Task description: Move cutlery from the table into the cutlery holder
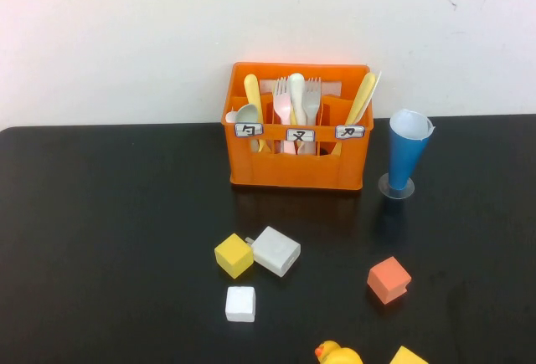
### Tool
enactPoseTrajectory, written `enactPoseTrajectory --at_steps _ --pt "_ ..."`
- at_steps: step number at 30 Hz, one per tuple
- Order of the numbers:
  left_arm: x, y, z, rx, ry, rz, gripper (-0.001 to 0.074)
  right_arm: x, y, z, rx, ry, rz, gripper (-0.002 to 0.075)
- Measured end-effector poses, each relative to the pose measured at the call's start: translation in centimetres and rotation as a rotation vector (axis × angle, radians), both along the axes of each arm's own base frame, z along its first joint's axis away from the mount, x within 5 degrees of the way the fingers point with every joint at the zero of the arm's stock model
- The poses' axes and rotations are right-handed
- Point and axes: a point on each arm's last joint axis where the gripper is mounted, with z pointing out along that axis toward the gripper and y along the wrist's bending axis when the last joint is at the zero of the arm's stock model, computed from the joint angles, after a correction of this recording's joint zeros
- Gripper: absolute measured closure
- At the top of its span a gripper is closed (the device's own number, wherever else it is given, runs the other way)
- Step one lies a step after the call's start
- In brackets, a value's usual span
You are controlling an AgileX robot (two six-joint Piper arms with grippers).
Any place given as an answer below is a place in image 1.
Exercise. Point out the pink plastic fork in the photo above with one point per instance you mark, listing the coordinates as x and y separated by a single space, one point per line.
281 106

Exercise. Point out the orange foam cube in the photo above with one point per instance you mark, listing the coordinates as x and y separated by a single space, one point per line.
387 280

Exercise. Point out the orange plastic cutlery holder crate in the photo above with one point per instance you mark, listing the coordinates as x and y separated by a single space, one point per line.
301 171

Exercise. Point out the paper label marked spoon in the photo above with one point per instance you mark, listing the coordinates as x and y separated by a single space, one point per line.
248 130

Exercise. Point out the paper label marked fork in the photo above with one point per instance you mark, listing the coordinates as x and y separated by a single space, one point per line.
300 135

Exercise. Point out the grey plastic spoon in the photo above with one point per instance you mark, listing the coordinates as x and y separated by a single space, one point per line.
248 114

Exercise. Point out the white plastic spoon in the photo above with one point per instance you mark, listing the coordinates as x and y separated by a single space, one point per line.
230 118

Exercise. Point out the yellow plastic spoon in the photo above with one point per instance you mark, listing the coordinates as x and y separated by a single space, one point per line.
252 92

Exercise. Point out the grey plastic fork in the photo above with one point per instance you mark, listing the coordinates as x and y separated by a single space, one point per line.
312 104

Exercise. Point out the paper label marked knife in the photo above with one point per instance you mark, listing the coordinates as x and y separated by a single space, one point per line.
349 131

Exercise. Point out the white flat charger adapter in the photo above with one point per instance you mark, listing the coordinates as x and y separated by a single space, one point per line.
276 252

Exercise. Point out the yellow foam cube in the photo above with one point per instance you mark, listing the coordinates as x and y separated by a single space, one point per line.
233 255

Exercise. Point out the yellow plastic knife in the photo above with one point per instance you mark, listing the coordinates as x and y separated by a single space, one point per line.
362 96

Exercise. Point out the clear plastic disc base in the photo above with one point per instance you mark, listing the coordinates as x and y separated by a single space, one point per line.
384 188

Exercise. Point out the blue paper cone cup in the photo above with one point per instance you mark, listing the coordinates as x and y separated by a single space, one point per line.
405 159

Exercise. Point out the small white cube charger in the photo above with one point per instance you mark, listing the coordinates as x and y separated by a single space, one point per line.
240 304

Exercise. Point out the yellow rubber duck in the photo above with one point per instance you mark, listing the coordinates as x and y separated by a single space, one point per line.
339 355

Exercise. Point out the yellow block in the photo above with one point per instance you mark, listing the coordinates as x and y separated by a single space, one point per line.
408 357

